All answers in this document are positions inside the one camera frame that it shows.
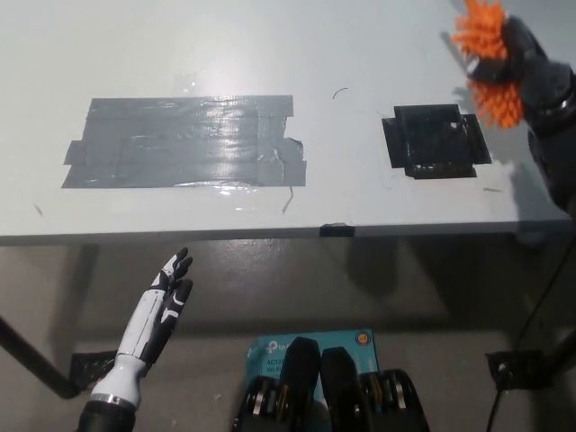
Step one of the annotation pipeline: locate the orange spiky duster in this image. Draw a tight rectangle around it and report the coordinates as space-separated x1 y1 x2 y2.
448 0 527 131

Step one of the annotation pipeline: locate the teal router box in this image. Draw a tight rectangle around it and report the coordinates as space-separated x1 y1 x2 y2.
246 328 377 402

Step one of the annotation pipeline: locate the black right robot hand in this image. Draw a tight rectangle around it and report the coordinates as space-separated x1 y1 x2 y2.
466 14 576 137

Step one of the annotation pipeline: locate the thin black cable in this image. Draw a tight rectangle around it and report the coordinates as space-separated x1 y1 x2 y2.
487 238 576 432

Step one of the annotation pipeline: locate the black tape square patch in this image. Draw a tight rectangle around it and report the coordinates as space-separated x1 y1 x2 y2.
381 103 492 180

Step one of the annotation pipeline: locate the black table leg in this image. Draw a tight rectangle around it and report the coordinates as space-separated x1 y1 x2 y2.
0 313 76 400

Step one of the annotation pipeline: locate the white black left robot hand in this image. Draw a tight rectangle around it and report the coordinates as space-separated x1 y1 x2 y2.
91 247 194 402

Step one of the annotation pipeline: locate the grey duct tape patch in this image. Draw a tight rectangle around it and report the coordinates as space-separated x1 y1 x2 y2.
59 94 309 190

